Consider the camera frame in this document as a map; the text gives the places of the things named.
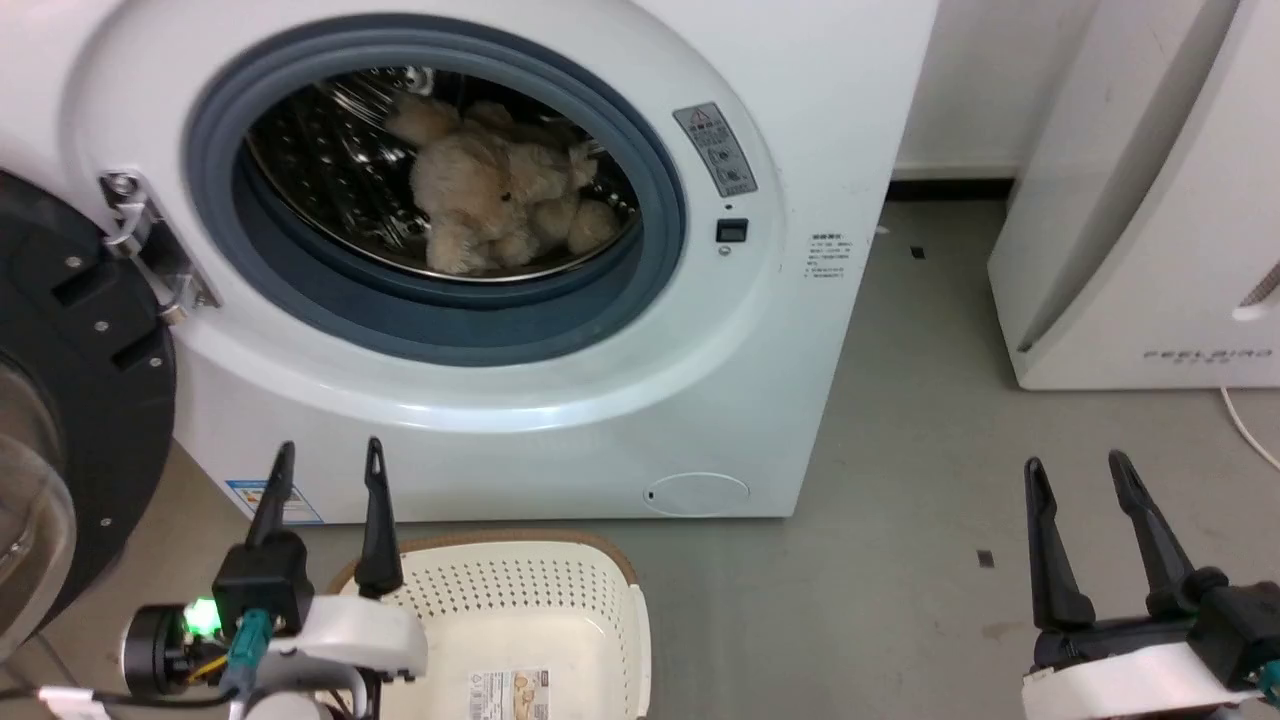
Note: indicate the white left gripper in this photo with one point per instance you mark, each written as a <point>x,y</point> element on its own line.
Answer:
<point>365,635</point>

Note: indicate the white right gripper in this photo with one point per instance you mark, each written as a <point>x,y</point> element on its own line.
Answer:
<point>1120,680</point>

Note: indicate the beige plush bear toy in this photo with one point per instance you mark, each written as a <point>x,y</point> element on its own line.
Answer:
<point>480,190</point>

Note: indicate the cream perforated laundry basket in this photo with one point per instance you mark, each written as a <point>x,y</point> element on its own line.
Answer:
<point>520,610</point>

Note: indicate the printed basket label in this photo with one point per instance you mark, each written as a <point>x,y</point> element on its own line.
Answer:
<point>507,695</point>

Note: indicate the white front-load washing machine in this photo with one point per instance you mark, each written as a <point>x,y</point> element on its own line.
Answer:
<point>700,380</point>

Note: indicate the blue white energy sticker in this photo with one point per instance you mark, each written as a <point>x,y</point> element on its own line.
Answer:
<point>300,508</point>

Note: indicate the grey rubber door gasket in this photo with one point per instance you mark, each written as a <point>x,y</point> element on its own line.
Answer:
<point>450,320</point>

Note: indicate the black round washer door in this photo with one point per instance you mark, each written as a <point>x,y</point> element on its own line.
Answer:
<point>95,400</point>

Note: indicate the metal washer door hinge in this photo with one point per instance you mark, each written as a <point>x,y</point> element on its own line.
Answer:
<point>150,250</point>

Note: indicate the white air purifier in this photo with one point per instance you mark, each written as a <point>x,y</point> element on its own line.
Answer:
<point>1140,220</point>

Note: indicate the steel washer drum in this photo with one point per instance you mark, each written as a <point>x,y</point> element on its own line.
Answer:
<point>320,160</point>

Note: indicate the round white filter cover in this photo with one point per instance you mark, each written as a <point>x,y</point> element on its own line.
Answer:
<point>697,494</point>

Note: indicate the small printed text label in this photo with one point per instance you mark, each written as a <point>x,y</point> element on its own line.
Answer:
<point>828,256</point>

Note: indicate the black door lock socket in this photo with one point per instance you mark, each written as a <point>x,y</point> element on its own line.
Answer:
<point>732,231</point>

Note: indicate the grey warning sticker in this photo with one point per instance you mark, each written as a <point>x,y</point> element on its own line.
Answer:
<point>715,148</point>

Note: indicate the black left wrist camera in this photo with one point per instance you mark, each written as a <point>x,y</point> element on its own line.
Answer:
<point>262,585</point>

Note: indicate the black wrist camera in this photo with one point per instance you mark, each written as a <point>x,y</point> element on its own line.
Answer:
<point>1240,625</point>
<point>262,585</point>

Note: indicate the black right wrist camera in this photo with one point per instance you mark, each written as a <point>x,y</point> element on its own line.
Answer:
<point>1240,625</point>

